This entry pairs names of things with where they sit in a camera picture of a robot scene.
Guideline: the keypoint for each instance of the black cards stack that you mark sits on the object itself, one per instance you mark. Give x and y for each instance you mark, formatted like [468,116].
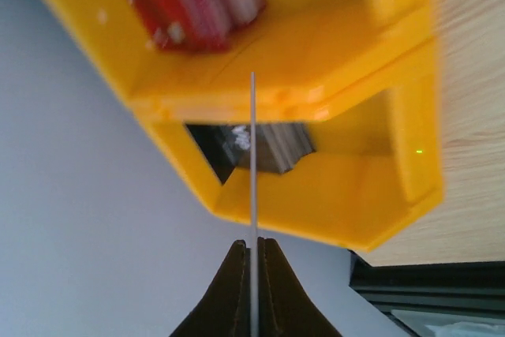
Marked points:
[279,146]

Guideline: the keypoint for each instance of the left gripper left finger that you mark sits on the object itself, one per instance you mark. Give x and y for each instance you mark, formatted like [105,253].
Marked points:
[224,310]

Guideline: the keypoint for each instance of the black aluminium rail base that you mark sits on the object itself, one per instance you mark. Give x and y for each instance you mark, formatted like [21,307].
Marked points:
[465,299]

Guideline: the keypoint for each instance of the yellow three-compartment bin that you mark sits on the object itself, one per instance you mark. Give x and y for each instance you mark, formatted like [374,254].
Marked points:
[360,74]

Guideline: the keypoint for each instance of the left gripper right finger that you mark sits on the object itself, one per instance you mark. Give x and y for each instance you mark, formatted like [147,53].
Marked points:
[284,307]

